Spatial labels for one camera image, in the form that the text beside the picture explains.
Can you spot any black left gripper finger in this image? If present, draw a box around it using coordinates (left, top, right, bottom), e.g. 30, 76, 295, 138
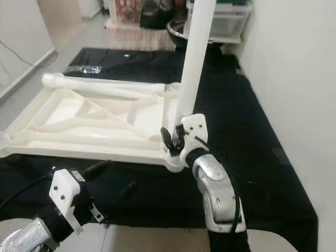
81, 160, 114, 177
109, 181, 138, 204

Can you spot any white plastic children table top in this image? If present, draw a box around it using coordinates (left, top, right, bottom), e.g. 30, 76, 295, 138
0, 73, 191, 173

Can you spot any black wok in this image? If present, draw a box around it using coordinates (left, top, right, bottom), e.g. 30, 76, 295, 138
165, 18, 225, 51

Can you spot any clear plastic wrapper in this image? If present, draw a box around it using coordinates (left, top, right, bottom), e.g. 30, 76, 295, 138
65, 65, 104, 76

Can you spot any beige cloth covered bench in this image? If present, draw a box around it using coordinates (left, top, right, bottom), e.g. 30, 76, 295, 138
103, 20, 177, 53

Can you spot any clear plastic container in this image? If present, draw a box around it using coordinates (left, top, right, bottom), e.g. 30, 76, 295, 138
183, 0, 254, 45

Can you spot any black bag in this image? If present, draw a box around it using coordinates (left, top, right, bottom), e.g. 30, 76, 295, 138
139, 0, 177, 30

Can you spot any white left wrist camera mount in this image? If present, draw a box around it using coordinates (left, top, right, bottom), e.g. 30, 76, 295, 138
48, 167, 86, 235

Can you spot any grey wall cable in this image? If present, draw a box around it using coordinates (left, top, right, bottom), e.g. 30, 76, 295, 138
0, 41, 33, 67

